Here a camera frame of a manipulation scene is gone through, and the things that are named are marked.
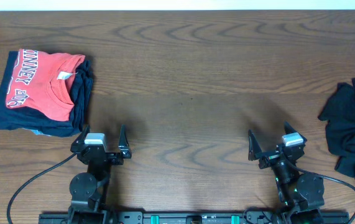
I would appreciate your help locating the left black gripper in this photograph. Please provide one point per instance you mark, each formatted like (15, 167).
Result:
(112, 157)

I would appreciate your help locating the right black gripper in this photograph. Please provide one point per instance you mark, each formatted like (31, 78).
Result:
(270, 157)

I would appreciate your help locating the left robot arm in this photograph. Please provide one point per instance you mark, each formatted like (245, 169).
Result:
(89, 189)

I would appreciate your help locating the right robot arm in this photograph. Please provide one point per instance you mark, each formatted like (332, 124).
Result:
(300, 192)

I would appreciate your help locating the navy folded t-shirt stack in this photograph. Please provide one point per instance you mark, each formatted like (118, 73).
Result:
(37, 122)

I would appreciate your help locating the red folded t-shirt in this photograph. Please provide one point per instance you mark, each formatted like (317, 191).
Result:
(43, 81)

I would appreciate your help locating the black mounting rail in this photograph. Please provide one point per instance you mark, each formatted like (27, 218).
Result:
(252, 216)

